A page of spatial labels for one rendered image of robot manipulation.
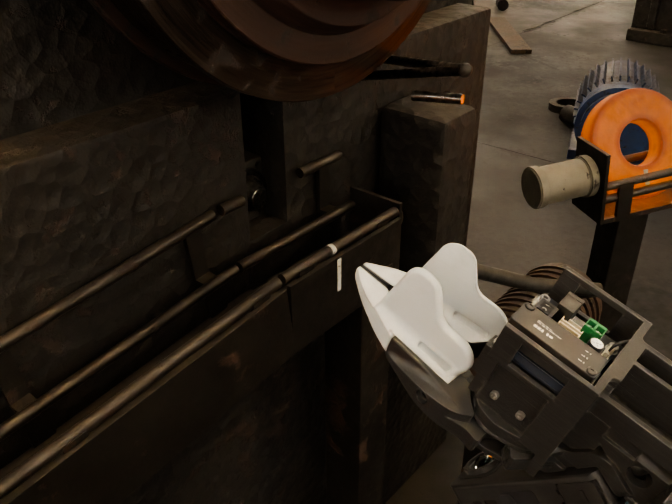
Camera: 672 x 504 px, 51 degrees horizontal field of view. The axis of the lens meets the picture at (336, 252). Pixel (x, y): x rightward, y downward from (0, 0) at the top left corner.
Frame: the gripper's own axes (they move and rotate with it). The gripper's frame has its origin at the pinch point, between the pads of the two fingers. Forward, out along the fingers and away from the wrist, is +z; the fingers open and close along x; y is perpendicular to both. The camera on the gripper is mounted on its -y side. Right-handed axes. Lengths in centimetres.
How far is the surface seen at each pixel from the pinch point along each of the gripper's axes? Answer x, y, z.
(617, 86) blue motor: -221, -67, 39
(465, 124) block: -44.0, -11.8, 16.1
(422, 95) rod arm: -27.3, -2.2, 14.7
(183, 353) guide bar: 0.5, -20.2, 14.3
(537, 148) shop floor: -229, -107, 56
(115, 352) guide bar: 3.4, -23.4, 19.8
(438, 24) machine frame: -54, -7, 29
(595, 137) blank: -66, -15, 6
